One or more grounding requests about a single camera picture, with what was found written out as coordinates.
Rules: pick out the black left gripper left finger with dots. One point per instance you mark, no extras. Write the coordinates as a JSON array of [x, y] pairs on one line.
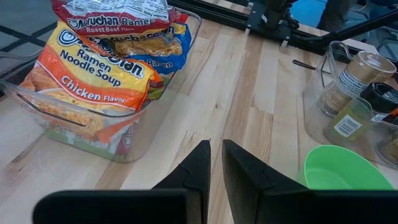
[[155, 205]]

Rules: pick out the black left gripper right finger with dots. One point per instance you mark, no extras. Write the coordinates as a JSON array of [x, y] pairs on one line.
[[280, 205]]

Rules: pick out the pink ramen noodle packet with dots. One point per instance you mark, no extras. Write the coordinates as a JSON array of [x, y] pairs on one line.
[[118, 23], [126, 141]]

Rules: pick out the black lid spice jar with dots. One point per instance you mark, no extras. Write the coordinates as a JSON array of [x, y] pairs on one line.
[[348, 124]]

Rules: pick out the blue noodle packet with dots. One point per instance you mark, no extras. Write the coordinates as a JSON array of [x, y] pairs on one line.
[[174, 59]]

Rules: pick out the tan lid seasoning jar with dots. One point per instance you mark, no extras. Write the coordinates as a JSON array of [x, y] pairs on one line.
[[357, 77]]

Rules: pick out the pile of snack packets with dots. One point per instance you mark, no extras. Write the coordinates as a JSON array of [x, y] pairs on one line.
[[182, 18]]

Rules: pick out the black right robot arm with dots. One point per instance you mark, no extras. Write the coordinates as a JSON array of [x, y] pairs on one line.
[[276, 15]]

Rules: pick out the short clear plastic bin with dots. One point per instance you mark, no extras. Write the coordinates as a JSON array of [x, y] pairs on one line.
[[149, 137]]

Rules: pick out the green plastic bowl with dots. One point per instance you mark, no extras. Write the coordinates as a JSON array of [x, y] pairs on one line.
[[342, 171]]

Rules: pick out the long clear plastic bin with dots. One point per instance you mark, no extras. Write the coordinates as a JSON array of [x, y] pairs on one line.
[[314, 124]]

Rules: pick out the person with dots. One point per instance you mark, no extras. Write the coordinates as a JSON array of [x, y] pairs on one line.
[[335, 12]]

